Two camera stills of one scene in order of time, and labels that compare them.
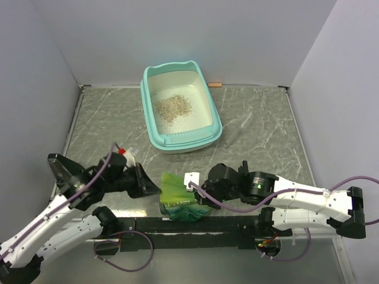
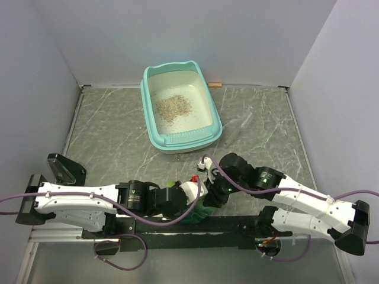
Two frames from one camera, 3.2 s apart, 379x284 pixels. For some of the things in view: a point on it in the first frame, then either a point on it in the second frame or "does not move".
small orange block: x=215 y=84 does not move
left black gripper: x=148 y=186 to x=172 y=213
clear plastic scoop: x=234 y=133 does not move
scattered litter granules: x=172 y=107 does not move
